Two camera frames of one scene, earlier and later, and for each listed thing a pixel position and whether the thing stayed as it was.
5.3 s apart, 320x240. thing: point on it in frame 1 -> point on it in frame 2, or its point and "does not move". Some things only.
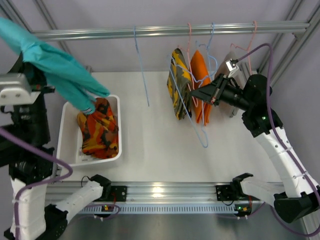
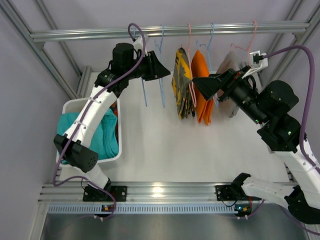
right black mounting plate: [226, 192] does not move
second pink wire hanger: [247, 48] does not move
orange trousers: [200, 76] does not move
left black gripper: [25, 72] -> [151, 66]
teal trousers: [69, 82] -> [104, 141]
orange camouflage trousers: [100, 132] -> [114, 107]
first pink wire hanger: [195, 99] does not move
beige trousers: [222, 69] does not move
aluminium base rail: [152, 192] does not move
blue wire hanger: [184, 65] -> [160, 47]
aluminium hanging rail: [43, 35] does not move
